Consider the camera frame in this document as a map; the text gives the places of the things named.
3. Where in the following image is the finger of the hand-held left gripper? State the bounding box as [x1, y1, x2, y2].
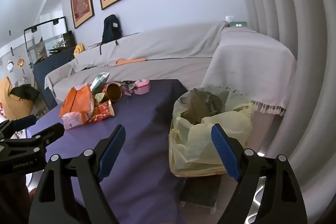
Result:
[0, 123, 65, 153]
[0, 114, 37, 139]

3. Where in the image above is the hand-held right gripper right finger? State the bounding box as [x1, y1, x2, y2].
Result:
[211, 123, 308, 224]

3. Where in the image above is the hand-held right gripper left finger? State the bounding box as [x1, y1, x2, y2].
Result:
[28, 124, 126, 224]

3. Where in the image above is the pink white packet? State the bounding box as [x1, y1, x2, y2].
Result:
[61, 112, 90, 130]

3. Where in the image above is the bin with yellow bag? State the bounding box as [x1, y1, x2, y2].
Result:
[168, 86, 255, 177]

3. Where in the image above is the red snack wrapper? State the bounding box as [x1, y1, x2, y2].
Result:
[88, 101, 116, 123]

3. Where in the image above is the orange snack bag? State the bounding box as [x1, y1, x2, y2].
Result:
[59, 83, 95, 119]

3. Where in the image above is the gold paper cup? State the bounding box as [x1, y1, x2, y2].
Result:
[101, 82, 122, 103]

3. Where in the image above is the torn pink toy packaging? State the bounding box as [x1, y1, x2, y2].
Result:
[119, 80, 137, 96]

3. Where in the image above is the green white milk carton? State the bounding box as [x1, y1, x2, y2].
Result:
[91, 72, 110, 94]

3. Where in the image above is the black jacket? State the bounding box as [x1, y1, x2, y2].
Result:
[10, 85, 40, 102]

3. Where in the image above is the purple tablecloth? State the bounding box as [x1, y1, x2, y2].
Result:
[26, 79, 189, 224]

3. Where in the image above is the dark low stool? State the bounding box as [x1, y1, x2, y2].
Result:
[178, 174, 223, 214]

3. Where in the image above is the pink toy pot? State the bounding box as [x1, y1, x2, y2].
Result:
[134, 79, 151, 94]

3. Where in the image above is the glass fish tank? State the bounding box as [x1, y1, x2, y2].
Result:
[24, 16, 75, 67]

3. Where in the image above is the yellow plush toy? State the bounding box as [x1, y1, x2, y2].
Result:
[73, 44, 86, 58]

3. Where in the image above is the orange back scratcher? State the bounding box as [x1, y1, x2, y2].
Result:
[115, 57, 147, 66]

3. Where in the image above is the grey covered sofa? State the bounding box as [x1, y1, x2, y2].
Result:
[44, 21, 297, 117]

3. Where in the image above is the black backpack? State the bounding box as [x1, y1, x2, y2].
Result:
[99, 14, 122, 55]

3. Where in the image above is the grey white curtain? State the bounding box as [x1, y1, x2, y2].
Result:
[231, 0, 336, 203]

